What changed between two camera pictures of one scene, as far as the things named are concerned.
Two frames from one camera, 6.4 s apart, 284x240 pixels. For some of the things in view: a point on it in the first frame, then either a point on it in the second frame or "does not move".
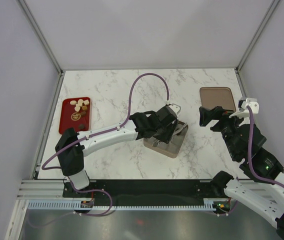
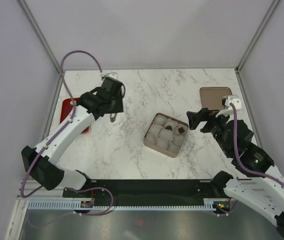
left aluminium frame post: (41, 35) does not move
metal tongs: (155, 143) -> (113, 117)
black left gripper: (166, 138) -> (119, 108)
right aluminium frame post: (256, 35) does not move
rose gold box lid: (210, 97) does not move
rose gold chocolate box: (172, 149) does not move
